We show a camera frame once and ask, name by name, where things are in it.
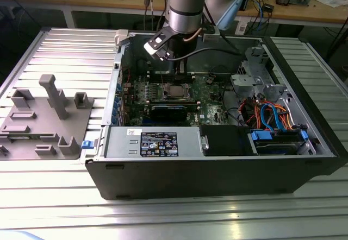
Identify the white paper sheet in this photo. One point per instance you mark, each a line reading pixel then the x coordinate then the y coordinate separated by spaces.
pixel 330 1

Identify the small black box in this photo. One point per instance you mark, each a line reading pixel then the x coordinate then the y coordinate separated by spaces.
pixel 268 7

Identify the silver power supply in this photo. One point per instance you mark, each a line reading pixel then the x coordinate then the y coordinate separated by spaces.
pixel 119 142

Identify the green motherboard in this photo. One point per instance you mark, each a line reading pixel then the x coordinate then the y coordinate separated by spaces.
pixel 209 109

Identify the grey metal drive cage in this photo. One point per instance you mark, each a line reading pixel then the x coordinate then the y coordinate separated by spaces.
pixel 244 81

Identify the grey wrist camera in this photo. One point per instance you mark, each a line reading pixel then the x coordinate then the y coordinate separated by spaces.
pixel 211 37

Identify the grey parts rack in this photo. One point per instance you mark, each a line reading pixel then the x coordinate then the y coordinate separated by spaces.
pixel 54 98

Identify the white label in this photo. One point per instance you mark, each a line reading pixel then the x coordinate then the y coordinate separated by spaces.
pixel 241 28

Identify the black graphics card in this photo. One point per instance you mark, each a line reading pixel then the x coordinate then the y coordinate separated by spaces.
pixel 168 113

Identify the CPU socket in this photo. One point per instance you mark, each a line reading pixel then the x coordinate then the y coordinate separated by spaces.
pixel 191 98

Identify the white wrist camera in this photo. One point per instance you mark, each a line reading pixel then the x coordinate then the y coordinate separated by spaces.
pixel 152 48

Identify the blue case latch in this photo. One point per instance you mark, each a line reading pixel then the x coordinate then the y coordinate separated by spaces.
pixel 87 144

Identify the beige case latch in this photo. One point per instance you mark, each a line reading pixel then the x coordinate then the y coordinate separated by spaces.
pixel 121 36

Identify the black PC case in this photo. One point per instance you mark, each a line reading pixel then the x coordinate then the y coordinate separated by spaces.
pixel 190 177

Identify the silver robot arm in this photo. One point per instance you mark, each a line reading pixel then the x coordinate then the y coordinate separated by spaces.
pixel 185 6

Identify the hard disk in blue carrier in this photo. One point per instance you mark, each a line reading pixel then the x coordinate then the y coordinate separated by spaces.
pixel 261 136

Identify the metal locking lever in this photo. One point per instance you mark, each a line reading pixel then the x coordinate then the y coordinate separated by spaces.
pixel 162 77

